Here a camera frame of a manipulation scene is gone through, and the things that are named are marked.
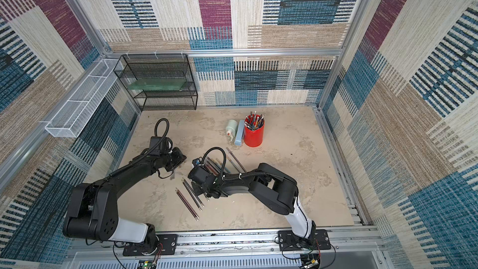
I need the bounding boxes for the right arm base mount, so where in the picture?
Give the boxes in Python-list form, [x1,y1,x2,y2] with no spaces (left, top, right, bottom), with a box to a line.
[275,229,332,252]

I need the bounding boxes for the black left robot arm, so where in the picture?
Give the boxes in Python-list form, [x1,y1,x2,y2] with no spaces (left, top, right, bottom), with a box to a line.
[63,118,186,244]

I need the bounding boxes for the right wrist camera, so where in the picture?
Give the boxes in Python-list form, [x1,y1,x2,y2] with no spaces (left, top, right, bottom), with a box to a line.
[192,157,204,168]

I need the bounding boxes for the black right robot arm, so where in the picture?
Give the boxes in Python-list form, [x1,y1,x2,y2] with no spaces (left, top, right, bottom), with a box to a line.
[188,147,316,244]

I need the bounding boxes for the white wire mesh basket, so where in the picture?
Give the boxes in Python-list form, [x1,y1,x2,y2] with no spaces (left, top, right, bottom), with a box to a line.
[45,59,117,138]

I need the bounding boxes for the navy striped pencil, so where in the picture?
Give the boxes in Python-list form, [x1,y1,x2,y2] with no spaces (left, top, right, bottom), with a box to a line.
[183,179,204,209]

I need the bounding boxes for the pencils in red cup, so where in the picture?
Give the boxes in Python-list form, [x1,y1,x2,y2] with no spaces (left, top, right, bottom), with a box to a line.
[245,112,265,131]

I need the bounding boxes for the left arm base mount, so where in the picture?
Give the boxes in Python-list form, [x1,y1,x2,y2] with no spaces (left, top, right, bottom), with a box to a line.
[122,234,178,257]

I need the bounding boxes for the green board on shelf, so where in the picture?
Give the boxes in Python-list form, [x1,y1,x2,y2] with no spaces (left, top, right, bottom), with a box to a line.
[127,78,186,91]

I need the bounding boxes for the black white striped pencil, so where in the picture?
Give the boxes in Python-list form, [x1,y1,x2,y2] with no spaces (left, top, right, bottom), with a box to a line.
[182,179,204,210]

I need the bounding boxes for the light blue eraser box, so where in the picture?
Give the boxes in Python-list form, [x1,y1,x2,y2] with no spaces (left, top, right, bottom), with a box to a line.
[234,120,245,146]

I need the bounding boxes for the red pencil cup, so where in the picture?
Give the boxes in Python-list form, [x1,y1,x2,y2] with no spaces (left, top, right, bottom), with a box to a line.
[243,126,264,148]

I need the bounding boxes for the black wire mesh shelf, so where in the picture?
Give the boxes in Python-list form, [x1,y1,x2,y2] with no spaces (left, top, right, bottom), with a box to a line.
[113,54,198,112]

